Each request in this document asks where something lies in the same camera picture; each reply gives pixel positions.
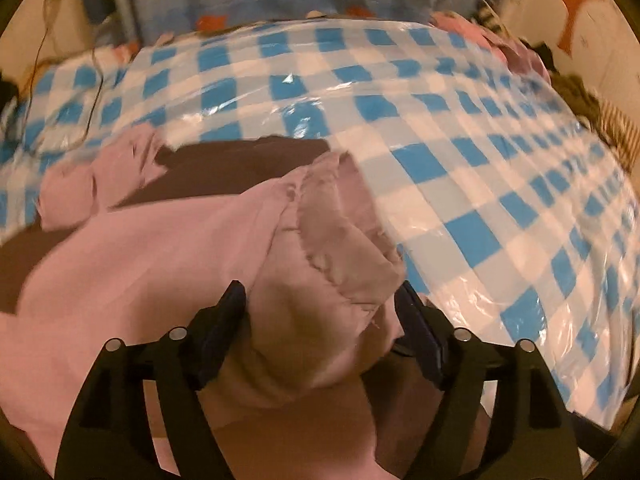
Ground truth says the dark clothes pile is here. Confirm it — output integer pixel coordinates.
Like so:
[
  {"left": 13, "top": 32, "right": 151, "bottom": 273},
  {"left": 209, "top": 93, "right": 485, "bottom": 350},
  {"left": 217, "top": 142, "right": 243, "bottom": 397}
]
[{"left": 520, "top": 35, "right": 640, "bottom": 166}]

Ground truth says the thin black cable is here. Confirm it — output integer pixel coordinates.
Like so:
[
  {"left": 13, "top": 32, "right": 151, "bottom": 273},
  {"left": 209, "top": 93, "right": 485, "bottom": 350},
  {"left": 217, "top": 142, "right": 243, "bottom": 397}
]
[{"left": 27, "top": 0, "right": 107, "bottom": 152}]

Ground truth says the blue checked plastic sheet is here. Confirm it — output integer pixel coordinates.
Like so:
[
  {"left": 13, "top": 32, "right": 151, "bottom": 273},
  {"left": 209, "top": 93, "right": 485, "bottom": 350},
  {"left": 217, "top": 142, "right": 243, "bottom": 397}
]
[{"left": 0, "top": 17, "right": 640, "bottom": 431}]

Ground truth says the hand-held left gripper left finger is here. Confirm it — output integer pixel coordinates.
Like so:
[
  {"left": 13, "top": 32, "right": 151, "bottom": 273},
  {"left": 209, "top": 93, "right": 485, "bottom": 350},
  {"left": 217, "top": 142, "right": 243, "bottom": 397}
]
[{"left": 55, "top": 281, "right": 247, "bottom": 480}]

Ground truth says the pink cloth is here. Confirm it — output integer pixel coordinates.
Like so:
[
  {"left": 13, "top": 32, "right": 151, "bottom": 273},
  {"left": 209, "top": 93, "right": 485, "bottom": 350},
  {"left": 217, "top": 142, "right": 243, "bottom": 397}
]
[{"left": 432, "top": 10, "right": 548, "bottom": 81}]

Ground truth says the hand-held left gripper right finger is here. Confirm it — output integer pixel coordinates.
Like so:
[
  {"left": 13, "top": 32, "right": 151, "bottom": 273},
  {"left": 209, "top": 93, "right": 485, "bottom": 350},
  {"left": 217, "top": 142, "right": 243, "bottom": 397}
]
[{"left": 394, "top": 281, "right": 583, "bottom": 480}]

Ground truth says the striped cloth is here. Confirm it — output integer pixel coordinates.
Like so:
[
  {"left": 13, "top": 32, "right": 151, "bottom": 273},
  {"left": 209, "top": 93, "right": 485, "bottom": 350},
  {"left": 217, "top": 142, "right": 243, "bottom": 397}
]
[{"left": 595, "top": 100, "right": 640, "bottom": 161}]

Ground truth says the pink sweatshirt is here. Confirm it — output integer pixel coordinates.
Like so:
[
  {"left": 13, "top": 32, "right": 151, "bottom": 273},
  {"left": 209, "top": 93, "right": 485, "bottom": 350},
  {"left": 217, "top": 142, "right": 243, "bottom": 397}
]
[{"left": 10, "top": 127, "right": 408, "bottom": 480}]

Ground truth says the dark brown cloth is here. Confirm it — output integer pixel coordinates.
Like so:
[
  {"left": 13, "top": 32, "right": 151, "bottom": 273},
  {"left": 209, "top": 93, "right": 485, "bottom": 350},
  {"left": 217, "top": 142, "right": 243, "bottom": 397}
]
[{"left": 0, "top": 135, "right": 333, "bottom": 316}]

